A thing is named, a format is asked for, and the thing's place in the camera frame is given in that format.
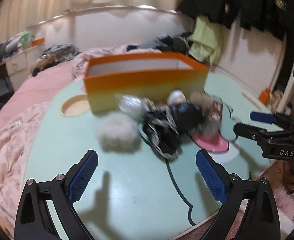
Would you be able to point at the black hanging jacket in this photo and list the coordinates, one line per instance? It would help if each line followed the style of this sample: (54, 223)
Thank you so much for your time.
(212, 0)

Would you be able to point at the pile of dark clothes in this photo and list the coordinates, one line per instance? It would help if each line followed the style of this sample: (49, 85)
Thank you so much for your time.
(167, 42)

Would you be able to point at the orange gradient cardboard box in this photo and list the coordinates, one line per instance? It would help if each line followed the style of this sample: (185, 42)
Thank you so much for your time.
(137, 90)

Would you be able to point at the orange bottle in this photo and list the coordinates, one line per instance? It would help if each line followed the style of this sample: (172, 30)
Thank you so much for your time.
(264, 96)

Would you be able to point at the light green hanging cloth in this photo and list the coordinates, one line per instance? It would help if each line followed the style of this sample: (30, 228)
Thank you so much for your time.
(204, 40)

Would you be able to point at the pink fluffy rug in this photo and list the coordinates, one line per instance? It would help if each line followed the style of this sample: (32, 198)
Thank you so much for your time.
(287, 202)

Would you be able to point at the small orange box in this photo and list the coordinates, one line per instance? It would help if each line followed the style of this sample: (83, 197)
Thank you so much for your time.
(38, 42)

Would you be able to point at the black lace-trimmed cloth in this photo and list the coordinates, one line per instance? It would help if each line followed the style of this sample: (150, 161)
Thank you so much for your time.
(182, 115)

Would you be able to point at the beige fur pompom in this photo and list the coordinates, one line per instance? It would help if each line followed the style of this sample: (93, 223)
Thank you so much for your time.
(117, 133)
(208, 127)

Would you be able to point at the clear plastic bag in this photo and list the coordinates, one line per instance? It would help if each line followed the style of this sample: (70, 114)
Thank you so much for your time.
(130, 105)

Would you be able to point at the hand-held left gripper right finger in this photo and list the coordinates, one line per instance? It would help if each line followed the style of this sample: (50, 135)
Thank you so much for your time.
(210, 177)

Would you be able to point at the white drawer cabinet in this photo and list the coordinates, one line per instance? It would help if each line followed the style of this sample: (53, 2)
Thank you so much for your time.
(16, 63)

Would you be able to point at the white cylinder device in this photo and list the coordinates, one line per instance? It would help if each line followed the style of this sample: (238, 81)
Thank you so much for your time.
(11, 44)

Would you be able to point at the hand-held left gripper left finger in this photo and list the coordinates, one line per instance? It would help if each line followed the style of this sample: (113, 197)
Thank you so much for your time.
(83, 177)

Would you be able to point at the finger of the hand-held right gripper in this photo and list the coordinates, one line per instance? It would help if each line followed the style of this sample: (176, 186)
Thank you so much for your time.
(247, 131)
(262, 117)

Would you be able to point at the grey patterned clothes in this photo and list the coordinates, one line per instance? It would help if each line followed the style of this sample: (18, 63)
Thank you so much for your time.
(59, 51)

